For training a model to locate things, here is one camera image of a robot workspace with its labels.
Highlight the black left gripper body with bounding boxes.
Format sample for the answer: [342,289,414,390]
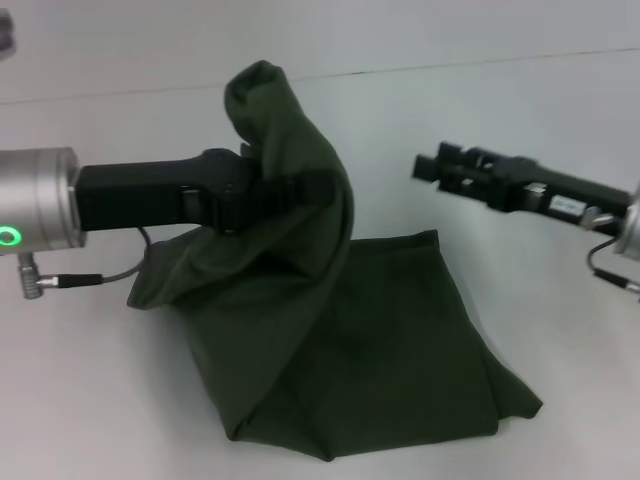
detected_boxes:
[73,147,262,237]

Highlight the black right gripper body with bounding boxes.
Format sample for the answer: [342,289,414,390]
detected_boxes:
[492,154,635,237]

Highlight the dark green FREE t-shirt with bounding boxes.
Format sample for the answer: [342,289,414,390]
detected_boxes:
[126,58,546,450]

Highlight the grey right arm cable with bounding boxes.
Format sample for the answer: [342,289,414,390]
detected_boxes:
[583,207,640,305]

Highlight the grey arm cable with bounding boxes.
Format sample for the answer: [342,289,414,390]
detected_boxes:
[18,226,152,302]
[583,207,640,305]

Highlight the grey left arm cable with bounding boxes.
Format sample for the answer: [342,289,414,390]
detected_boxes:
[18,226,152,302]

